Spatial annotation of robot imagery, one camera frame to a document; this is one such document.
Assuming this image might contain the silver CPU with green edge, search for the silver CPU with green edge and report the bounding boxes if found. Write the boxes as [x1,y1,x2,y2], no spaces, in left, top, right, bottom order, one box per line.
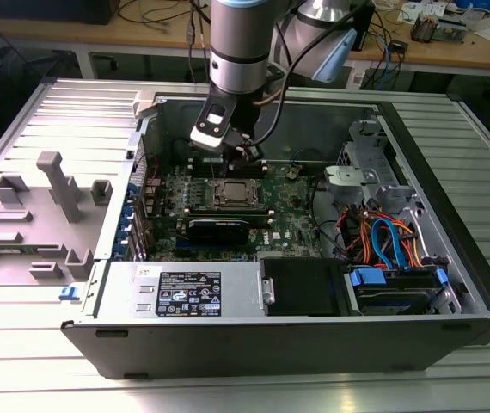
[222,180,250,200]

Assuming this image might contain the metal socket cover frame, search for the metal socket cover frame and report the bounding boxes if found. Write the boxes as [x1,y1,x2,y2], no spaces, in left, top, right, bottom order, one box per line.
[212,178,259,208]

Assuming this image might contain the black RAM slot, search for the black RAM slot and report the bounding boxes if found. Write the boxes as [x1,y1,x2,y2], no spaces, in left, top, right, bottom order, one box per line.
[187,165,268,178]
[183,213,274,226]
[183,204,273,216]
[187,157,268,169]

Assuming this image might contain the CPU socket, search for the CPU socket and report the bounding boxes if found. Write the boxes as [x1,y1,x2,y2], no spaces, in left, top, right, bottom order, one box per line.
[210,176,261,210]

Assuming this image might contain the green motherboard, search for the green motherboard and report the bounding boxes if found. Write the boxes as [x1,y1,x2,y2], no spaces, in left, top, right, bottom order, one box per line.
[141,161,328,263]

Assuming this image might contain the pale case latch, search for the pale case latch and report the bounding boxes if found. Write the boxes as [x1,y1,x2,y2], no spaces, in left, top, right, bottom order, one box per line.
[132,89,162,120]

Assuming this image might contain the black graphics card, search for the black graphics card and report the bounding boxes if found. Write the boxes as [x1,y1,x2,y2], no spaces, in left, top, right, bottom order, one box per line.
[183,216,251,247]

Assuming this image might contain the silver rear port block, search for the silver rear port block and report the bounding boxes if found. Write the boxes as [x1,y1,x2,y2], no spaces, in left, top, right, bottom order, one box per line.
[143,178,161,203]

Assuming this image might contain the silver drive cage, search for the silver drive cage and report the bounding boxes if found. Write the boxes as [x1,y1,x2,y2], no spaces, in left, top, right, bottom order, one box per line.
[340,118,392,173]

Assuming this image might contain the black tower unit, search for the black tower unit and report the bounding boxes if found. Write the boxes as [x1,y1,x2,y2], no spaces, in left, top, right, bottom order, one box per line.
[348,0,376,52]

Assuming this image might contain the wooden workbench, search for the wooden workbench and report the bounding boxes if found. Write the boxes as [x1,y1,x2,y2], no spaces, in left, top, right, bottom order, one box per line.
[0,0,490,81]

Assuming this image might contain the copper coil transformer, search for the copper coil transformer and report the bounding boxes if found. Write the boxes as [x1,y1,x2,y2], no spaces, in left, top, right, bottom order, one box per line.
[411,11,438,44]

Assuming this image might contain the silver power supply with label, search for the silver power supply with label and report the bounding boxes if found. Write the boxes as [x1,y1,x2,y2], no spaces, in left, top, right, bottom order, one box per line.
[82,260,268,320]

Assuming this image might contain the white printed box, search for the white printed box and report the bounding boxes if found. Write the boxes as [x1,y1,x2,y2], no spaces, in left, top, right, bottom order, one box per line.
[399,0,450,25]

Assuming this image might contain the black box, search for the black box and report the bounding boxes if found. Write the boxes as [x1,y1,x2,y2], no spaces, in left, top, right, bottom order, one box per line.
[0,0,121,26]

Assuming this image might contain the black and silver PC case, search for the black and silver PC case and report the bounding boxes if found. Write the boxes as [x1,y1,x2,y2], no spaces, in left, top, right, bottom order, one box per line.
[59,88,490,379]

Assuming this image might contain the hard disk in blue carrier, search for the hard disk in blue carrier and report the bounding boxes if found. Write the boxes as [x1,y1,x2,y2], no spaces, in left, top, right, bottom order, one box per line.
[342,264,451,318]

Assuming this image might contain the grey parts rack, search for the grey parts rack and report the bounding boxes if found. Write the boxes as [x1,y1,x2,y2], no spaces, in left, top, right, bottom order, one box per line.
[0,150,113,286]

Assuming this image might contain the blue plastic clip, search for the blue plastic clip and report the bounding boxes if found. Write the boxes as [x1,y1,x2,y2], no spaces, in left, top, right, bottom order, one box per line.
[58,285,81,303]

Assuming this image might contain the copper coloured robot hose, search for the copper coloured robot hose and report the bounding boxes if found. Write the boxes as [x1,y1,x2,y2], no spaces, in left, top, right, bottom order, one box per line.
[253,95,287,108]

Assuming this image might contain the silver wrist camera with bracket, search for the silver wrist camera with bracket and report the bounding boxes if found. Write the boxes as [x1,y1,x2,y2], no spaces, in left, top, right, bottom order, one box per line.
[189,96,234,151]

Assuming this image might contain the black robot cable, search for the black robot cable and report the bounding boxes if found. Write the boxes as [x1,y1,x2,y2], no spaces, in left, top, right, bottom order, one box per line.
[248,12,356,147]

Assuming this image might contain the thin dark wire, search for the thin dark wire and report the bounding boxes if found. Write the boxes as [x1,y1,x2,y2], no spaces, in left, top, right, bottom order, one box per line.
[291,147,330,167]

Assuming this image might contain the thin red wire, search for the thin red wire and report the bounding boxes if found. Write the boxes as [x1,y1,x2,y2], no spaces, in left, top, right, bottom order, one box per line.
[135,153,161,180]

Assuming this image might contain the black power cable bundle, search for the black power cable bundle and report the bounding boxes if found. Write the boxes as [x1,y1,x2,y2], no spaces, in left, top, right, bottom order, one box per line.
[308,176,347,262]

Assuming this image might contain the silver round-topped bracket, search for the silver round-topped bracket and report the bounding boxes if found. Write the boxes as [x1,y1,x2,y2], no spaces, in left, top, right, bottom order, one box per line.
[323,165,378,200]

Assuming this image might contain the blue hanging cable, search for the blue hanging cable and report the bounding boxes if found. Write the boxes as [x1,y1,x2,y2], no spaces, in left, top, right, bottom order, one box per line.
[375,33,396,89]

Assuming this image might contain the blue flat wire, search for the blue flat wire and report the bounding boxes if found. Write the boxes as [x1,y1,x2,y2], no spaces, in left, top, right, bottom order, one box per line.
[371,218,410,273]

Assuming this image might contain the orange wire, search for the orange wire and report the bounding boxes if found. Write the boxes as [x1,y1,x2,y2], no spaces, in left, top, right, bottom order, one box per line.
[354,209,426,268]

